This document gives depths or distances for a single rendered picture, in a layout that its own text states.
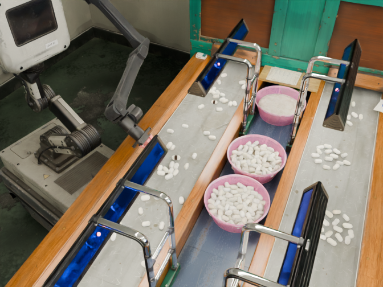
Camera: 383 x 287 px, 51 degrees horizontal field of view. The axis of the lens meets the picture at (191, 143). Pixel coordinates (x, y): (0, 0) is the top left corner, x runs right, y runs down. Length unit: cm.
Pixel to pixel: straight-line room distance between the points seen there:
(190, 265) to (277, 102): 104
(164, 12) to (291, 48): 171
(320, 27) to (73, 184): 152
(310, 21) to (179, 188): 114
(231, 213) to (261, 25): 114
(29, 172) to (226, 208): 114
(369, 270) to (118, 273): 87
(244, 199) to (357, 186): 49
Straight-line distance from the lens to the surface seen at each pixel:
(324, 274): 154
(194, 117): 205
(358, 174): 189
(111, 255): 154
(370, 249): 162
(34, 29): 180
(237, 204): 167
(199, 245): 161
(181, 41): 382
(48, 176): 225
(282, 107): 217
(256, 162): 184
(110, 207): 121
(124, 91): 178
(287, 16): 228
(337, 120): 157
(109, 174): 176
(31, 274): 156
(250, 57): 237
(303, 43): 233
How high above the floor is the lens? 203
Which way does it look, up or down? 43 degrees down
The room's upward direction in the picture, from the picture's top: 1 degrees counter-clockwise
